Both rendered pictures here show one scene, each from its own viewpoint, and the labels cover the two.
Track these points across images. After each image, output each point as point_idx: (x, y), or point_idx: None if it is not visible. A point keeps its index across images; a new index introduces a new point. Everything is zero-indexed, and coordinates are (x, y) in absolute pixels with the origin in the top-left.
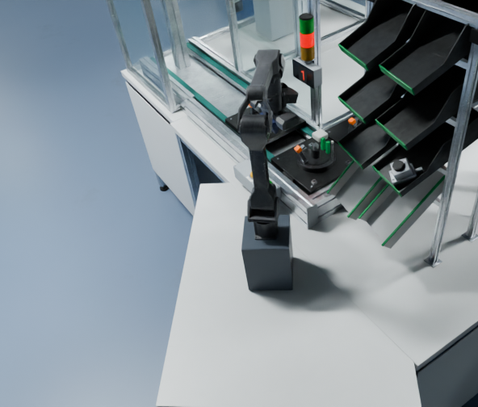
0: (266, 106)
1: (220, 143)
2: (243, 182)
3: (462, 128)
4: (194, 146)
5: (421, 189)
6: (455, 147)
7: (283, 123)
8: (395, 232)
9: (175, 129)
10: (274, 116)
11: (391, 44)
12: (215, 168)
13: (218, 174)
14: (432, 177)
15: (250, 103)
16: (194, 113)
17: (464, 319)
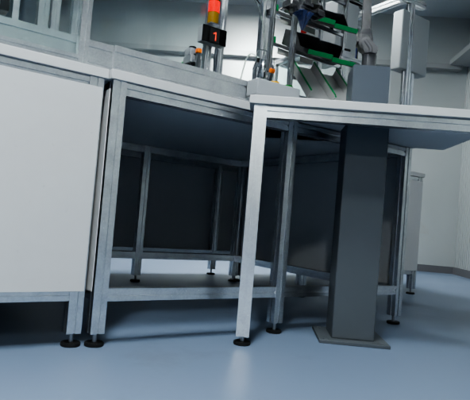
0: (310, 1)
1: (194, 84)
2: (271, 90)
3: (346, 36)
4: (178, 84)
5: (330, 83)
6: (344, 47)
7: (324, 11)
8: None
9: (130, 73)
10: (312, 10)
11: None
12: (224, 96)
13: (228, 103)
14: (327, 78)
15: (294, 1)
16: (143, 57)
17: None
